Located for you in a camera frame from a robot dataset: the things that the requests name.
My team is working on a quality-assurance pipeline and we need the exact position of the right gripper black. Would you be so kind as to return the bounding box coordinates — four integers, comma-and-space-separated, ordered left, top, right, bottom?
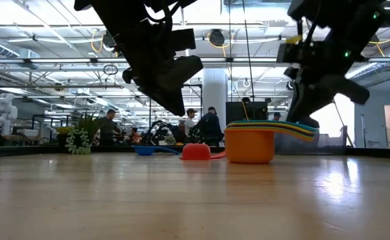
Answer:
276, 0, 390, 129

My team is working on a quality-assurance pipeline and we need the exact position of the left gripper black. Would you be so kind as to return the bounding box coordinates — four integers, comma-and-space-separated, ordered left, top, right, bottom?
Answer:
91, 0, 204, 117

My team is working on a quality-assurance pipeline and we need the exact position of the light blue measuring cup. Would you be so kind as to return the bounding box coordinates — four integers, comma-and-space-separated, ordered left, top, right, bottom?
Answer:
227, 119, 317, 133

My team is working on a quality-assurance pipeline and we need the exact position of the red measuring cup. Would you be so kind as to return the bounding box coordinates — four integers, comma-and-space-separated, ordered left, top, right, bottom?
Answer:
180, 143, 227, 161

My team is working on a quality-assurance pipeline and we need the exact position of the yellow measuring cup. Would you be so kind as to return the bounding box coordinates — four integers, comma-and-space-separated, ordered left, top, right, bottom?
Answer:
226, 123, 315, 138

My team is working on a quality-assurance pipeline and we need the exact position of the small dark blue measuring cup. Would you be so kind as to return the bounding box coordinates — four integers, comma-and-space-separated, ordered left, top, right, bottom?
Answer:
131, 145, 181, 157

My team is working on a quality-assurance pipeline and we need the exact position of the orange measuring cup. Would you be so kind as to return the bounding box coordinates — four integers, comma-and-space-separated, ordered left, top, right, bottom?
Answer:
223, 127, 315, 165

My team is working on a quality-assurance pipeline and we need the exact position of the grey translucent plastic basket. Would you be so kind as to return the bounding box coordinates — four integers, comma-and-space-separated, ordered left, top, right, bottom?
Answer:
274, 125, 349, 149

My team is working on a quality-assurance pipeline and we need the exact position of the white round pillar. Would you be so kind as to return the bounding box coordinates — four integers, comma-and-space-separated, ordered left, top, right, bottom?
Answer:
203, 68, 229, 147

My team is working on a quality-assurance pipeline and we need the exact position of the black background robot rig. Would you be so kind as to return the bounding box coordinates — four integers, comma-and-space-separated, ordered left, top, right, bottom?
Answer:
146, 83, 204, 146

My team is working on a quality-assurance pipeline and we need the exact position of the black background screen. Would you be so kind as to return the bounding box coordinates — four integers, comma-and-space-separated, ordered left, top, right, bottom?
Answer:
225, 101, 269, 125

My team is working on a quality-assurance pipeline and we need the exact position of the potted succulent plant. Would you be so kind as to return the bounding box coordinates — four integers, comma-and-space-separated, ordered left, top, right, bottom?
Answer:
55, 112, 106, 155

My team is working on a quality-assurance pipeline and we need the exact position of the white robot figure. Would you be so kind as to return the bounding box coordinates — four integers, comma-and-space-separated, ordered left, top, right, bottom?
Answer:
0, 93, 18, 136

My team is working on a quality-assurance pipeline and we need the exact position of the black ceiling cable reel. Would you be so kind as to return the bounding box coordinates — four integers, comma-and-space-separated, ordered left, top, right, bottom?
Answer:
209, 29, 225, 47
101, 31, 117, 51

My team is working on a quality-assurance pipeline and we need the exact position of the black hanging cable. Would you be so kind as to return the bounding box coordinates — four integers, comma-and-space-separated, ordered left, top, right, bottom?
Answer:
241, 0, 255, 103

